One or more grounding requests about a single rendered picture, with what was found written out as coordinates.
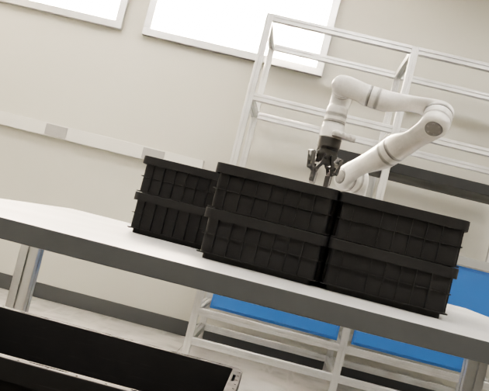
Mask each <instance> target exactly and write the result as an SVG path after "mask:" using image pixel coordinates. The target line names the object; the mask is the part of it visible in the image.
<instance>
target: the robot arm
mask: <svg viewBox="0 0 489 391"><path fill-rule="evenodd" d="M331 88H332V93H331V100H330V104H329V106H328V107H327V110H326V113H325V116H324V122H323V124H322V126H321V131H320V134H319V137H318V141H317V149H316V150H313V149H309V150H308V155H307V167H308V168H309V169H310V177H309V183H313V184H314V183H315V181H316V177H317V171H318V169H319V168H320V166H322V165H324V168H325V169H326V175H327V176H325V178H324V184H323V186H324V187H329V186H330V184H331V178H332V177H333V176H334V177H335V178H334V182H335V185H336V186H337V187H338V188H340V189H342V190H345V191H347V192H350V193H353V194H357V195H361V196H366V191H367V188H368V184H369V174H368V173H370V172H374V171H380V170H384V169H387V168H391V167H393V166H394V165H396V164H397V163H399V162H401V161H402V160H404V159H405V158H406V157H408V156H409V155H411V154H413V153H414V152H415V151H416V150H418V149H419V148H421V147H423V146H425V145H426V144H429V143H431V142H432V141H434V140H437V139H439V138H440V137H443V136H444V135H446V134H447V132H448V131H449V128H450V127H451V124H452V121H453V117H454V110H453V107H452V106H451V105H450V104H449V103H448V102H444V101H442V100H438V99H429V98H423V97H418V96H413V95H405V94H401V93H396V92H392V91H388V90H386V89H383V88H379V87H376V86H373V85H368V84H366V83H364V82H362V81H360V80H358V79H355V78H353V77H350V76H348V75H339V76H337V77H336V78H335V79H334V80H333V82H332V84H331ZM352 100H354V101H357V102H358V103H360V104H361V105H363V106H367V107H369V108H371V109H375V110H379V111H382V112H414V113H417V114H419V115H421V116H422V118H421V120H420V121H419V122H418V123H417V124H416V125H415V126H413V127H412V128H411V129H409V130H408V131H406V132H404V133H395V134H392V135H390V136H388V137H387V138H385V139H384V140H382V141H381V142H379V143H378V144H377V145H376V146H375V147H373V148H371V149H370V150H368V151H367V152H366V153H364V154H362V155H361V156H359V157H357V158H356V159H354V160H352V161H350V162H348V163H346V164H344V165H342V163H343V159H340V158H338V155H337V153H338V151H339V150H340V146H341V143H342V140H344V141H348V142H351V143H355V137H354V136H353V135H350V134H347V133H344V128H345V121H346V118H347V115H348V110H349V106H350V103H351V101H352ZM315 156H316V158H315ZM329 170H330V171H329Z"/></svg>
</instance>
